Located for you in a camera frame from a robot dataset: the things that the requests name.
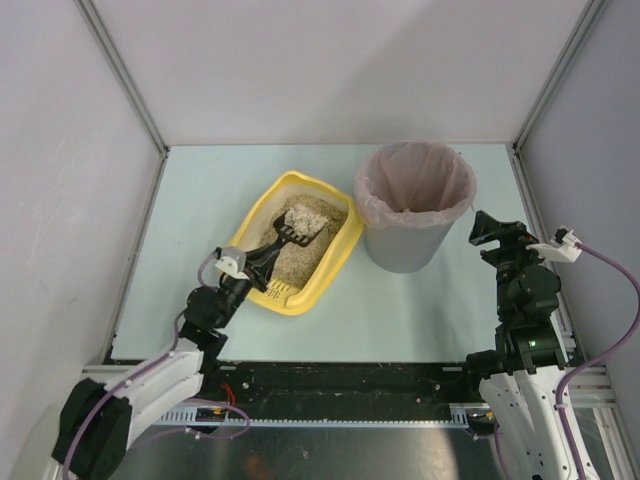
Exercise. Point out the beige cat litter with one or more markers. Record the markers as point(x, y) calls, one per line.
point(295, 265)

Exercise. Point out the pink plastic bin liner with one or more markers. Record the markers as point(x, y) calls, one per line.
point(414, 185)

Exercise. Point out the aluminium frame post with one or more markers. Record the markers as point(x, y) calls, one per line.
point(586, 23)
point(114, 59)

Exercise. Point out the yellow litter box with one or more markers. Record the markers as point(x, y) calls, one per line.
point(280, 297)

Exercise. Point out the grey trash bin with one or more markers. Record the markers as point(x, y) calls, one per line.
point(402, 250)

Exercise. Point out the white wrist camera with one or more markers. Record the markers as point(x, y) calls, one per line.
point(231, 261)
point(564, 247)

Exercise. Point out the black slotted litter scoop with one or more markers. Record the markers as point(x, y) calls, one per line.
point(287, 234)

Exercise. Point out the left aluminium frame post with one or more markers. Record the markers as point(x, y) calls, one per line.
point(114, 59)

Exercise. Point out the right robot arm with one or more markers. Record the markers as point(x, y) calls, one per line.
point(524, 378)

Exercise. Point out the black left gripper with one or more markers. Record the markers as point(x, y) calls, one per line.
point(252, 270)

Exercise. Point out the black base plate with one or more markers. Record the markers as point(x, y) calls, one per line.
point(342, 392)

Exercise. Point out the white litter clump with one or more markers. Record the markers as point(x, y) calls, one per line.
point(304, 220)

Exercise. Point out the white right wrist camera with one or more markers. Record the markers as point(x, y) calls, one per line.
point(564, 247)

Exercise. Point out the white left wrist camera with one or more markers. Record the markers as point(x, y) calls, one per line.
point(231, 261)

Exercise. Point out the right aluminium frame post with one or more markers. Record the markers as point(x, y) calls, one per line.
point(586, 23)

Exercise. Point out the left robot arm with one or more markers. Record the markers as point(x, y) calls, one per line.
point(100, 421)

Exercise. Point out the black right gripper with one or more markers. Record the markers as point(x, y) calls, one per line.
point(507, 255)

